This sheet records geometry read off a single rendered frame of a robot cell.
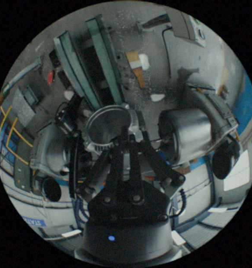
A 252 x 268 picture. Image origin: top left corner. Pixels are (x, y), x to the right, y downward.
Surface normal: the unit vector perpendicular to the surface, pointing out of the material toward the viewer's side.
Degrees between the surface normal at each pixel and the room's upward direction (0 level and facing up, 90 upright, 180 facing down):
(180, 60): 0
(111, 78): 0
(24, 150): 90
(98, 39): 0
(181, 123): 81
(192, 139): 54
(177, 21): 69
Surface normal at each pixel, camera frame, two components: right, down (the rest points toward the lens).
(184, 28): -0.86, 0.49
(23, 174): 0.98, -0.18
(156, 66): 0.13, 0.82
